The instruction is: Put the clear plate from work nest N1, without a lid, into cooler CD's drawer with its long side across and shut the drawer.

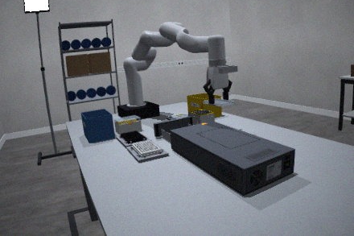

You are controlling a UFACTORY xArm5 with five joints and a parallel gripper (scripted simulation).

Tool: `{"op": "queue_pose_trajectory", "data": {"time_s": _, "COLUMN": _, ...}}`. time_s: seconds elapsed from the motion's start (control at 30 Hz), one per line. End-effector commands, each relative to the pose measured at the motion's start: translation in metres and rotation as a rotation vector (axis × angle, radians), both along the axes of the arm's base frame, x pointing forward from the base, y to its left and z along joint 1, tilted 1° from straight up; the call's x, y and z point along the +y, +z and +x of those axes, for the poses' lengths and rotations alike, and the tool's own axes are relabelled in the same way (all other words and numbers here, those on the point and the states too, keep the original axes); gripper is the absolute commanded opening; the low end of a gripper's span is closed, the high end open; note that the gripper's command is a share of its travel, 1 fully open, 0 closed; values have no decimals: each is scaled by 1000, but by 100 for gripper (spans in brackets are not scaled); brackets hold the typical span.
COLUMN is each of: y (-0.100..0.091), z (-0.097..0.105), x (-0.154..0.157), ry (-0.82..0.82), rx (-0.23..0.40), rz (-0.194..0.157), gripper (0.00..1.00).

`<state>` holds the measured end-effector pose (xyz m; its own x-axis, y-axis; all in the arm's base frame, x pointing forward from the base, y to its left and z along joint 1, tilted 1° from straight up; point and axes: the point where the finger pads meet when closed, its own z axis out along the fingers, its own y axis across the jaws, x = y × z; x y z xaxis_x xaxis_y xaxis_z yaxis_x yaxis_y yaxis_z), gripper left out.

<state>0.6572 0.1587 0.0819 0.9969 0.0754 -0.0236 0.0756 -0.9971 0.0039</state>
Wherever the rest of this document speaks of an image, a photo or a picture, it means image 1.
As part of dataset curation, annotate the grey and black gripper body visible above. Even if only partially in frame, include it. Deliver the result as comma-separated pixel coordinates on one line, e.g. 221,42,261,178
207,66,228,89

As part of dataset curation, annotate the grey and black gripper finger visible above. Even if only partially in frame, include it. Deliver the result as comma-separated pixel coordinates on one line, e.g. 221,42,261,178
223,80,232,100
204,80,215,104

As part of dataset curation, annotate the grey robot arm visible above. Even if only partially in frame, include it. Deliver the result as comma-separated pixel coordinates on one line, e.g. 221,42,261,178
123,22,238,107

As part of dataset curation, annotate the yellow open-top box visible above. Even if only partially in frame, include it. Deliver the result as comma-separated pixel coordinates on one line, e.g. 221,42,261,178
187,93,222,117

